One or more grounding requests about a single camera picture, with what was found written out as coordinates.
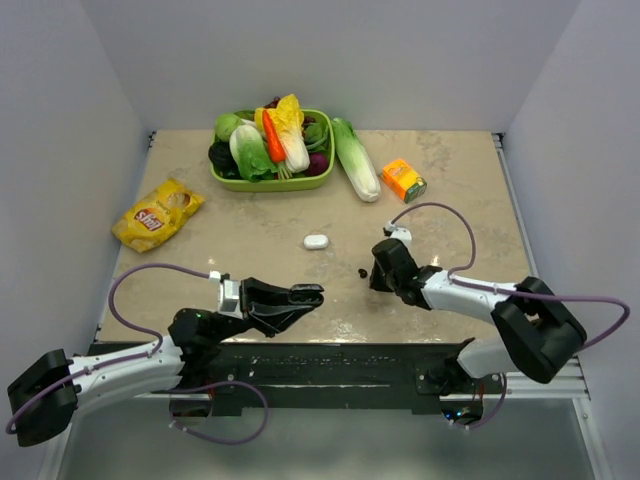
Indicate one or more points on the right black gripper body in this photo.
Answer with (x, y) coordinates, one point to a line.
(382, 282)

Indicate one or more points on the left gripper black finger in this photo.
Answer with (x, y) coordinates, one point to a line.
(274, 294)
(271, 320)

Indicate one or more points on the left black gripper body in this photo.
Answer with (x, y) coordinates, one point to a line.
(244, 307)

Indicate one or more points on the black earbud charging case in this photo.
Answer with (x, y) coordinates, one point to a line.
(306, 294)

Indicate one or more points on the white earbud charging case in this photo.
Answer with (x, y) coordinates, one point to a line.
(314, 242)

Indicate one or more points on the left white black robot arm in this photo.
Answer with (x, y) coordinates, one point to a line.
(55, 388)

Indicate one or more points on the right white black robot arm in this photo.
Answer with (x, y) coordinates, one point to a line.
(537, 334)

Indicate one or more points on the orange juice carton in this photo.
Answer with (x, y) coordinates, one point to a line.
(403, 180)

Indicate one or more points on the green plastic vegetable tray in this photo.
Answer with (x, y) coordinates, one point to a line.
(299, 182)

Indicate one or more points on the napa cabbage on table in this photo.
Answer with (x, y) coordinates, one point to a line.
(355, 161)

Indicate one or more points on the yellow Lays chips bag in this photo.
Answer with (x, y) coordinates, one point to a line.
(158, 216)

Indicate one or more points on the purple onion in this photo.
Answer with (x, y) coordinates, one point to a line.
(319, 163)

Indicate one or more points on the orange toy carrot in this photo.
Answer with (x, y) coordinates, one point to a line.
(275, 148)

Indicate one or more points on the black round vegetable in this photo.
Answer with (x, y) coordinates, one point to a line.
(220, 156)

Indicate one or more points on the green white bok choy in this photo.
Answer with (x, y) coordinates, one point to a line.
(250, 154)

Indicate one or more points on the dark green leafy vegetable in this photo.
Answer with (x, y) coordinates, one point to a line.
(316, 136)

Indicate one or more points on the green round vegetable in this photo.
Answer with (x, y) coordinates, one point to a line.
(226, 124)

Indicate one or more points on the yellow white cabbage in tray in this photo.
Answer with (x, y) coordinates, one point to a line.
(287, 118)

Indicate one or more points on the dark red grapes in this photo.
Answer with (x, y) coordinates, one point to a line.
(273, 103)

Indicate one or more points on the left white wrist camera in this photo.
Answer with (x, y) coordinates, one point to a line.
(229, 303)

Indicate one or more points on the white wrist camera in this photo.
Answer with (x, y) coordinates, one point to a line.
(229, 303)
(392, 230)

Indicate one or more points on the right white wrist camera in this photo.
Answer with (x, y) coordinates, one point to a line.
(392, 230)

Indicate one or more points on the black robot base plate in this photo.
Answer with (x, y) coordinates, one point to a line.
(325, 376)

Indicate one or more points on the aluminium frame rail right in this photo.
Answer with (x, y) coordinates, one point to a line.
(518, 200)

